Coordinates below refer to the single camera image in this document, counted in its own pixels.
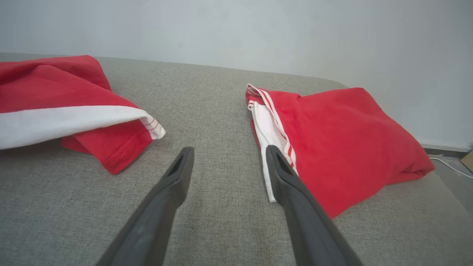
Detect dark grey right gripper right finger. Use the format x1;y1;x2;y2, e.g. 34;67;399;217
265;145;364;266

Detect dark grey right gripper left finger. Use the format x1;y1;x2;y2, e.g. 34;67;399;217
95;147;195;266

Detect red basketball jersey number 23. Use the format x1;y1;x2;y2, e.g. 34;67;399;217
246;84;436;219

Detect red shorts with white stripe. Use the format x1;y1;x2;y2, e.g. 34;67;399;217
0;55;167;175

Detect grey fabric sofa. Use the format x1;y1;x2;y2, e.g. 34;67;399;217
0;52;473;266

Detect brown cardboard box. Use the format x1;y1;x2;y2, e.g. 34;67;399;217
460;150;473;173

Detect white floor cable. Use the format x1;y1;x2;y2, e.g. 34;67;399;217
429;157;473;180

